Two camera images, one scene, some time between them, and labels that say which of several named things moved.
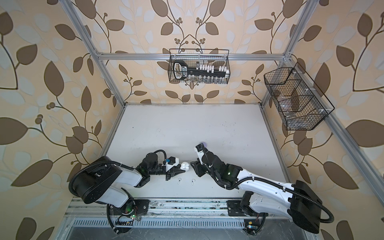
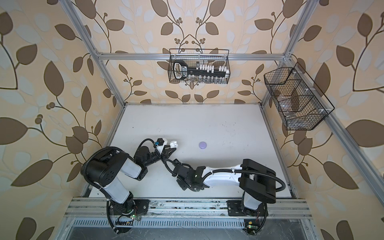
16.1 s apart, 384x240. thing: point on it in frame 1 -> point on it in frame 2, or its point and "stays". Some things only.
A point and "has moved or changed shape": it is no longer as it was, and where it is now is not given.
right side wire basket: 301,103 stays
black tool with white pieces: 181,71 stays
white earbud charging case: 185,166 has moved or changed shape
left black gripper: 173,174 -> 164,156
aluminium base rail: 170,208 stays
